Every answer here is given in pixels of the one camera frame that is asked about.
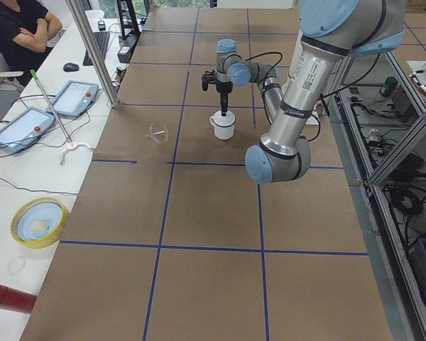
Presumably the clear glass funnel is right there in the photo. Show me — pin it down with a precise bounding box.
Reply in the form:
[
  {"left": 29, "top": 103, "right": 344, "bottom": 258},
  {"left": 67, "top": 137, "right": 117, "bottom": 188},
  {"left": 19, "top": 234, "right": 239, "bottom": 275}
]
[{"left": 146, "top": 122, "right": 169, "bottom": 144}]

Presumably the white enamel mug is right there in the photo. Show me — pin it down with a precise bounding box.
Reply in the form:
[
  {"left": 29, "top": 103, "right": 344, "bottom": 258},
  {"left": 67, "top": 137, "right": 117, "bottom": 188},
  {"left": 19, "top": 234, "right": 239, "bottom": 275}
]
[{"left": 209, "top": 111, "right": 236, "bottom": 140}]

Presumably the black box with label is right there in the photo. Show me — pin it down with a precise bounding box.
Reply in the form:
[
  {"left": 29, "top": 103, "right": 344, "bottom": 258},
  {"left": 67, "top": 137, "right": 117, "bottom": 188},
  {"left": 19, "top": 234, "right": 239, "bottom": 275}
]
[{"left": 117, "top": 35, "right": 138, "bottom": 64}]

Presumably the black keyboard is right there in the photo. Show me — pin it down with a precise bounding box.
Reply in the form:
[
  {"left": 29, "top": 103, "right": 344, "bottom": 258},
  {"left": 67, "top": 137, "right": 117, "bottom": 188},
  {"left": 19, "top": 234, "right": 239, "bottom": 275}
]
[{"left": 82, "top": 31, "right": 111, "bottom": 67}]

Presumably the far blue teach pendant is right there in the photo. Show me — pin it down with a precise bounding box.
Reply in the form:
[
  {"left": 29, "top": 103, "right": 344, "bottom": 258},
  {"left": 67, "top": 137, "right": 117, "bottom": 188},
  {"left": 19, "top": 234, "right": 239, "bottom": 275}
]
[{"left": 51, "top": 80, "right": 99, "bottom": 118}]

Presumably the blue teach pendant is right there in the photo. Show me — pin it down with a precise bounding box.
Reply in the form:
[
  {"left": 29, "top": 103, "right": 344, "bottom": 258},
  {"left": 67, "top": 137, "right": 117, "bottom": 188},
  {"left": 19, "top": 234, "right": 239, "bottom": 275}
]
[
  {"left": 0, "top": 107, "right": 55, "bottom": 154},
  {"left": 51, "top": 80, "right": 99, "bottom": 118}
]

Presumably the black computer mouse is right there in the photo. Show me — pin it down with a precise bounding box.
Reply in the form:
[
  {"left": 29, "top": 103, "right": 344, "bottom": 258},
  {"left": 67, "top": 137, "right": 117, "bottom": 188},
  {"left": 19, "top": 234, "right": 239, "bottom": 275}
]
[{"left": 63, "top": 63, "right": 80, "bottom": 72}]

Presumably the white plastic clamp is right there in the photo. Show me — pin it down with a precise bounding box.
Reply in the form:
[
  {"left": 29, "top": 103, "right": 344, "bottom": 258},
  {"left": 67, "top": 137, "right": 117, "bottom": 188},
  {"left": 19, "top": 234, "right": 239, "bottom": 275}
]
[{"left": 60, "top": 141, "right": 94, "bottom": 166}]

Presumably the long metal rod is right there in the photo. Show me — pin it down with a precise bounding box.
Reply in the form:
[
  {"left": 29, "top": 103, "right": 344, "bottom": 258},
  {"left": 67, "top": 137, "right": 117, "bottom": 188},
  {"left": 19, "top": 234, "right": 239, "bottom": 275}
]
[{"left": 30, "top": 69, "right": 73, "bottom": 145}]

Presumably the near blue teach pendant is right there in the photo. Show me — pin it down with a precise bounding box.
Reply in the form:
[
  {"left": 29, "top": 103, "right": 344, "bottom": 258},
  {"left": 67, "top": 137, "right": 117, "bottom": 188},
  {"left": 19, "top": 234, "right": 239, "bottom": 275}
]
[{"left": 0, "top": 107, "right": 55, "bottom": 154}]

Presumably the person in black shirt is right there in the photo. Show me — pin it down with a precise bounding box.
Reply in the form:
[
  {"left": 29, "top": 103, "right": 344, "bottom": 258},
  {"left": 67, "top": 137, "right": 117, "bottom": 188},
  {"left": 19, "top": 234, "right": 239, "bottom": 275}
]
[{"left": 0, "top": 0, "right": 62, "bottom": 86}]

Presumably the yellow tape roll with dish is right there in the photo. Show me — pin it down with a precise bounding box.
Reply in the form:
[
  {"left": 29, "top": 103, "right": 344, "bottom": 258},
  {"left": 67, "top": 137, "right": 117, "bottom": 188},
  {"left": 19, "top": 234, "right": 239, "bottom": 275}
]
[{"left": 10, "top": 197, "right": 70, "bottom": 249}]

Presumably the red bottle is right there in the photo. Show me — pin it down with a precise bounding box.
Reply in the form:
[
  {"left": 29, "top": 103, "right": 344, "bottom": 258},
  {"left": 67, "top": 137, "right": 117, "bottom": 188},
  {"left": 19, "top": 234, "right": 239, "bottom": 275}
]
[{"left": 0, "top": 284, "right": 37, "bottom": 314}]

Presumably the aluminium frame post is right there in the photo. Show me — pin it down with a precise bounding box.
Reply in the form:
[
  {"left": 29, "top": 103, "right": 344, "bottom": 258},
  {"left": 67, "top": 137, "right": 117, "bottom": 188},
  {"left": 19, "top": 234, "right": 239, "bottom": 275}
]
[{"left": 65, "top": 0, "right": 119, "bottom": 108}]

